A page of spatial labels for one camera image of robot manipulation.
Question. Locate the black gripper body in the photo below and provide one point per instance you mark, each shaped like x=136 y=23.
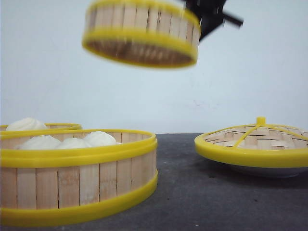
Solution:
x=211 y=15

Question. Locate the white bun in near steamer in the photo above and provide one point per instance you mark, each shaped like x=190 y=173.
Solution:
x=44 y=142

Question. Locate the white bun in steamer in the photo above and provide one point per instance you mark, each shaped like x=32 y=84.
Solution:
x=44 y=142
x=26 y=124

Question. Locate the bamboo steamer basket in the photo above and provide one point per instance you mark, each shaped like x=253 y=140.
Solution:
x=50 y=126
x=64 y=186

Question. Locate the woven bamboo steamer lid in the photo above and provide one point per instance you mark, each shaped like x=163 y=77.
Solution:
x=260 y=145

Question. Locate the white bun in far steamer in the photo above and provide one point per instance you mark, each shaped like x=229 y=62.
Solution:
x=26 y=124

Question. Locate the white ceramic plate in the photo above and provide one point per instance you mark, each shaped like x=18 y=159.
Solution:
x=268 y=172

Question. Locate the bamboo steamer with one bun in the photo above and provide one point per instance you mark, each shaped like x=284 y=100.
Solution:
x=146 y=33

